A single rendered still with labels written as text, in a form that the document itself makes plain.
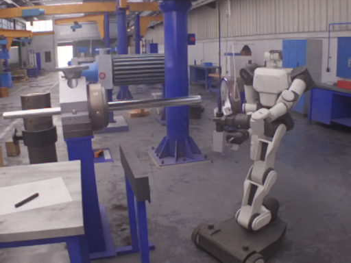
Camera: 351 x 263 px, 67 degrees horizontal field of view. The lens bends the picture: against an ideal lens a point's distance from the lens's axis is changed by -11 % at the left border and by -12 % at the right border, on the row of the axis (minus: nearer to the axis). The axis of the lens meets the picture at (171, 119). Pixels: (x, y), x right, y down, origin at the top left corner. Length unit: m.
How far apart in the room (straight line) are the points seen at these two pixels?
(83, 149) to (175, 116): 2.20
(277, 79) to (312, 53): 5.08
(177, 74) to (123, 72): 2.00
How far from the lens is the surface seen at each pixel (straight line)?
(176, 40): 3.94
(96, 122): 2.18
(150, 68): 5.88
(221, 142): 1.76
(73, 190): 1.48
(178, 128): 4.07
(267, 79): 2.04
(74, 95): 2.11
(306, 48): 6.92
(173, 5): 3.92
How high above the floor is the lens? 1.50
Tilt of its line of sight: 13 degrees down
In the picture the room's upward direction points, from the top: 1 degrees counter-clockwise
